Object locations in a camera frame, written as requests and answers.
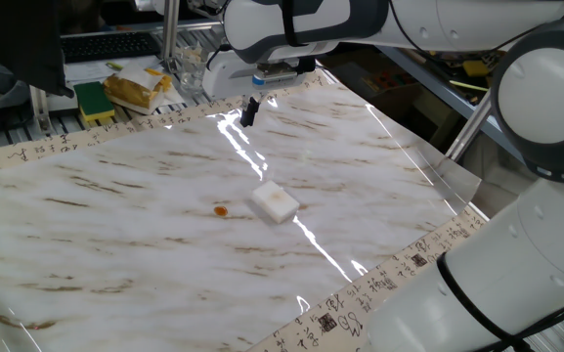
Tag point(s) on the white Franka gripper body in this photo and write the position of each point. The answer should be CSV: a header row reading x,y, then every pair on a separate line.
x,y
225,73

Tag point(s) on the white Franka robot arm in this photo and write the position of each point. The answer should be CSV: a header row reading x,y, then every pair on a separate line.
x,y
545,98

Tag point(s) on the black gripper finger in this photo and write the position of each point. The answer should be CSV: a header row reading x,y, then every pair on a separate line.
x,y
255,105
245,118

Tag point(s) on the yellow packet with white tissue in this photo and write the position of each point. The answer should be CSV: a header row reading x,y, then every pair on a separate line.
x,y
132,88

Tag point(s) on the slanted aluminium frame post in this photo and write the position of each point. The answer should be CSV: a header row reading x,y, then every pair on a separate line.
x,y
469,127

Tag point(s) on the black hanging cloth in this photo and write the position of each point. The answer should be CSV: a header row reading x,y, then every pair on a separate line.
x,y
13,39

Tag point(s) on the white sponge block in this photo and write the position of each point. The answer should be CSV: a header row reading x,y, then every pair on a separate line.
x,y
275,201

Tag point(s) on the clear glass beaker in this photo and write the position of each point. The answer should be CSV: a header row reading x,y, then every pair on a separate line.
x,y
191,71

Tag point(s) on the green and yellow sponge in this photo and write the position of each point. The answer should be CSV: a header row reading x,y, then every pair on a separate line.
x,y
93,100

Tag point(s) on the upright aluminium profile post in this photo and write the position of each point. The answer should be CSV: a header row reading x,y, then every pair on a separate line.
x,y
170,29

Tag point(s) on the small orange object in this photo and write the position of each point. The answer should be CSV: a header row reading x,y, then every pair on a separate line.
x,y
221,211

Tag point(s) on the glossy marble pattern sheet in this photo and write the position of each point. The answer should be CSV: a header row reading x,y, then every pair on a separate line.
x,y
140,244

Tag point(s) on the black computer keyboard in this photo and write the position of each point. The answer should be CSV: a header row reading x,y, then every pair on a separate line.
x,y
108,46

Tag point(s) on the beige calligraphy print cloth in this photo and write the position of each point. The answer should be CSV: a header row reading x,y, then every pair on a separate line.
x,y
42,146

